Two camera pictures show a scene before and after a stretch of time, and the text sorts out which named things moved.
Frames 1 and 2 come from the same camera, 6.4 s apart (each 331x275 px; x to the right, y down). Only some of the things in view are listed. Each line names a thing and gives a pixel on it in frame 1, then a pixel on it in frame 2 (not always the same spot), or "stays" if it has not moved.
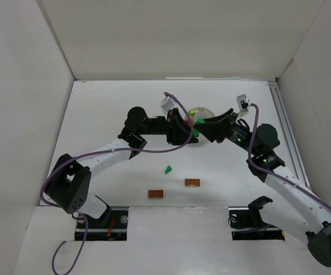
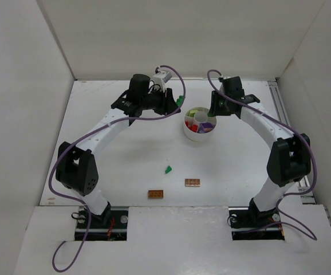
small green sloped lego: [169, 168] stays
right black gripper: [226, 128] -> [219, 104]
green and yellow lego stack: [199, 121] -> [180, 100]
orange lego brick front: [156, 193] stays
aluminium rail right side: [289, 133] stays
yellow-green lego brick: [193, 112] stays
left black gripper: [170, 126] -> [168, 101]
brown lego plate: [192, 182] stays
